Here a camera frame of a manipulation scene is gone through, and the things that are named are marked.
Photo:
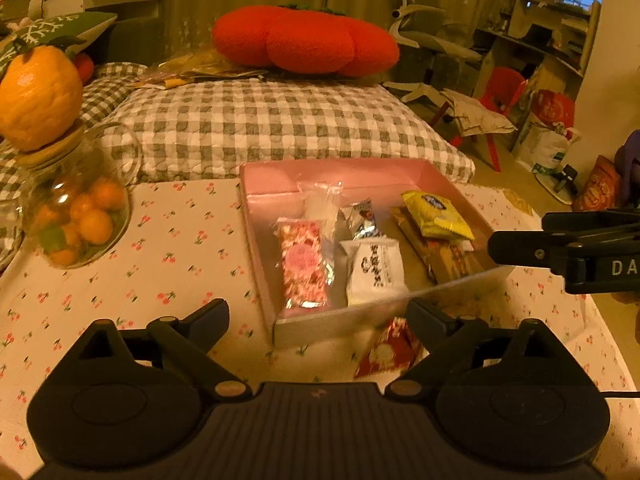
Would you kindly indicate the purple object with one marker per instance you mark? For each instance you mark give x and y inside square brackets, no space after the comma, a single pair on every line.
[631,160]

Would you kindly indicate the silver printed snack packet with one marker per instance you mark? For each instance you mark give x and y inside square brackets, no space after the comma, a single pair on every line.
[361,217]

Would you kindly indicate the red plastic chair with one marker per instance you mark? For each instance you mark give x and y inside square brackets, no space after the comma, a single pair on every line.
[505,85]

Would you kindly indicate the yellow paper packets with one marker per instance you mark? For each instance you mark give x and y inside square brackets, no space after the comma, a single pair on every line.
[200,67]

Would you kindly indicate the white office chair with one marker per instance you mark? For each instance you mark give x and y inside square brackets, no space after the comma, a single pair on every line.
[430,30]

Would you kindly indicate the white snack packet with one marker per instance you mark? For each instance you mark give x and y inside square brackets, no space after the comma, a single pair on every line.
[372,270]

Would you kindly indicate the cherry print cloth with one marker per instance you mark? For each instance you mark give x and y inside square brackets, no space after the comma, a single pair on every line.
[175,260]

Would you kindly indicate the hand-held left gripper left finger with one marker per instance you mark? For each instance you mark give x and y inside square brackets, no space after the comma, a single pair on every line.
[217,321]

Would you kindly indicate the gold snack packet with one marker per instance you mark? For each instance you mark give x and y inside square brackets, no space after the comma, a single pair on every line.
[412,240]

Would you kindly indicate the clear plastic snack packet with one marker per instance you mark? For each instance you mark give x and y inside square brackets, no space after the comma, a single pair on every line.
[320,205]

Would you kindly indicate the clear glass container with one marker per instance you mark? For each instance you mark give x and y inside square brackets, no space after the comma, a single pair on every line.
[10,235]

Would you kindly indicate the pink cardboard box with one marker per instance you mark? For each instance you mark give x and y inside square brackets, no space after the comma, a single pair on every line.
[270,180]

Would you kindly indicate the red plush toy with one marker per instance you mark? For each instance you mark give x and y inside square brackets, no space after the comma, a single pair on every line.
[85,66]

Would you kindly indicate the orange fruit-shaped jar stopper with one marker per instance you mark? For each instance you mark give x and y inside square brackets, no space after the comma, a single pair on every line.
[37,95]

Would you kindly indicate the crumpled newspaper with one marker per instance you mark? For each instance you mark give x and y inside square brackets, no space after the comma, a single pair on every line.
[475,115]

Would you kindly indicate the white and red bag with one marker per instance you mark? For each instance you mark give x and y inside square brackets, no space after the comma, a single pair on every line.
[547,130]

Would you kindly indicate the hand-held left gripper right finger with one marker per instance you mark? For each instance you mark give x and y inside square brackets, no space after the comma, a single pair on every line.
[417,319]

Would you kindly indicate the wooden desk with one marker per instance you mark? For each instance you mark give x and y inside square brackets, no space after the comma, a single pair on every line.
[540,45]

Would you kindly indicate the brown printed snack packet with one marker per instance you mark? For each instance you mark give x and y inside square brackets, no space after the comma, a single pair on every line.
[460,260]

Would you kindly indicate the orange patterned bag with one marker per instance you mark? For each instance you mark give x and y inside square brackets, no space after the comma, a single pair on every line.
[597,185]

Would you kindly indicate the yellow snack packet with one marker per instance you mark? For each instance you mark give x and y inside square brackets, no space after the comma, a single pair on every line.
[437,215]

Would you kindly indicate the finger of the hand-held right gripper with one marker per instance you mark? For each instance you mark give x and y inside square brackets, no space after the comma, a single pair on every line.
[530,247]
[590,221]

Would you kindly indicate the pink floral snack packet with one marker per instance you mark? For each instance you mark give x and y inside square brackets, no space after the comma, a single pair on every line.
[305,265]

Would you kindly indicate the green snowflake cushion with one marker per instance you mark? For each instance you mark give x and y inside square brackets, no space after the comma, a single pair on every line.
[50,27]

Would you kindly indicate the pile of small oranges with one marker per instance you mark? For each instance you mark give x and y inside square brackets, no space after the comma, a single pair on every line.
[90,215]

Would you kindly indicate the grey checkered pillow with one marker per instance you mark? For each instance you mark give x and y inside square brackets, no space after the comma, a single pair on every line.
[280,125]

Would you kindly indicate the round glass jar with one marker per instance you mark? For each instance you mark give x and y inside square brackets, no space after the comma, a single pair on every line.
[107,160]

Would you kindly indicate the red snack packet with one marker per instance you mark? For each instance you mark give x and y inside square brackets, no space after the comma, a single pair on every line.
[390,352]

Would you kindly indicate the red tomato-shaped pillow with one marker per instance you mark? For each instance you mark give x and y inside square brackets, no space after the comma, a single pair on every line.
[300,40]

